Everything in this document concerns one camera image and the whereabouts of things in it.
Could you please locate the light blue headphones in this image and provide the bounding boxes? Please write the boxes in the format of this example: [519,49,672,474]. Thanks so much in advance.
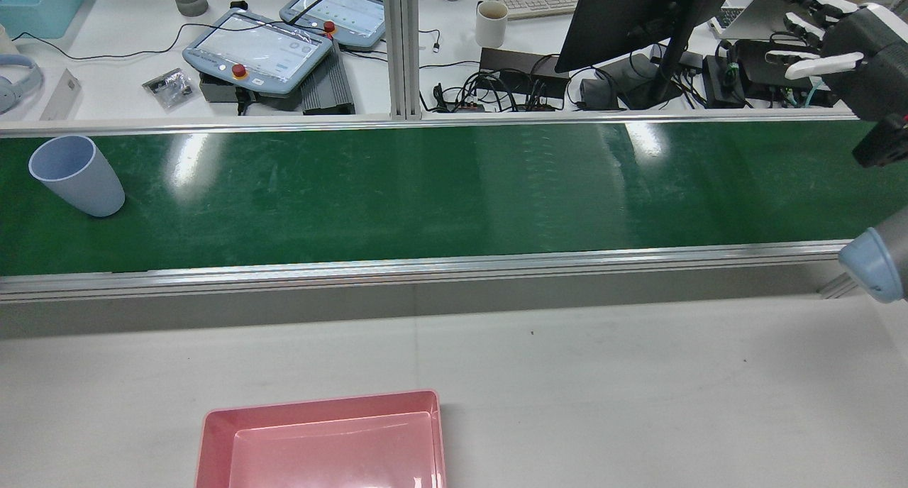
[0,54,43,115]

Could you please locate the small blue teach pendant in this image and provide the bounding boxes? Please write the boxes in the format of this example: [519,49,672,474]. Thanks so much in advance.
[279,0,387,52]

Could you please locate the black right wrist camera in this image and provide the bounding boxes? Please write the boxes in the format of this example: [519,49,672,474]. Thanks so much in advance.
[851,114,908,170]

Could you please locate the small white carton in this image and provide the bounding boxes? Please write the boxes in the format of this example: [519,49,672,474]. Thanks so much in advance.
[40,68,82,120]

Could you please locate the black computer monitor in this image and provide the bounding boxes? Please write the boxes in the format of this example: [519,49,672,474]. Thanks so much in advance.
[555,0,741,111]

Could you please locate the black cable hub box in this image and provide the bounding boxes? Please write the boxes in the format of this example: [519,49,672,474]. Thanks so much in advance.
[480,47,570,111]

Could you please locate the grey box under pendant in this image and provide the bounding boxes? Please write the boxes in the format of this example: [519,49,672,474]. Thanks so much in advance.
[199,73,258,113]

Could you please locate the white keyboard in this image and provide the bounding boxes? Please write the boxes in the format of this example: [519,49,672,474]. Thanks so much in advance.
[489,0,584,21]

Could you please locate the large blue teach pendant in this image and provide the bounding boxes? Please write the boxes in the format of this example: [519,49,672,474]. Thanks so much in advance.
[182,8,334,96]

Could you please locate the clear bag with parts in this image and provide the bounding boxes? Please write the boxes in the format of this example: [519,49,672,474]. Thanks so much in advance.
[142,68,194,111]

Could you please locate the light blue storage bin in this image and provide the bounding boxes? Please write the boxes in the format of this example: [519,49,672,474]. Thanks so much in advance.
[0,0,96,40]

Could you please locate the aluminium desk divider post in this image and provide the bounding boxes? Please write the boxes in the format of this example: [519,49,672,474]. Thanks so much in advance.
[382,0,422,120]

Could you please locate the black finned metal box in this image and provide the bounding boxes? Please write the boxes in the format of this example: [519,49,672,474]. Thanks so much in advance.
[301,45,355,115]

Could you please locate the grey pouch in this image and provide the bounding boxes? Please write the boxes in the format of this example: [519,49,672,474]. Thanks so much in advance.
[580,54,664,111]

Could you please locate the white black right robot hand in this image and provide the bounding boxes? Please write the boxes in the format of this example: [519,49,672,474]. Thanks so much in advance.
[765,0,908,120]

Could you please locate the light blue plastic cup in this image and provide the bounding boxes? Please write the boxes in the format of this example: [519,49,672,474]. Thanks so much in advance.
[28,135,126,218]

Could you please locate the white mug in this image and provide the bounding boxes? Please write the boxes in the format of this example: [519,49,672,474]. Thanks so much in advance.
[475,0,509,49]

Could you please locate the silver laptop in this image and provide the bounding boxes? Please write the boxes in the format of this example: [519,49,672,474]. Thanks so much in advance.
[709,0,790,40]

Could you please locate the black electronics box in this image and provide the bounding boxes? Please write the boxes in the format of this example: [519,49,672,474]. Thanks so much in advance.
[734,40,839,108]

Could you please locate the green conveyor belt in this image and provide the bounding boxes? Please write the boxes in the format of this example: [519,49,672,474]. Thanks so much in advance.
[0,112,908,304]

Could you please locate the black pendant cable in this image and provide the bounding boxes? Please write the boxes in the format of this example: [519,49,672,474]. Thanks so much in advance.
[13,20,235,60]

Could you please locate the pink plastic box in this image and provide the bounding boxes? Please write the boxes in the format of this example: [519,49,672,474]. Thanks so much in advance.
[195,389,448,488]

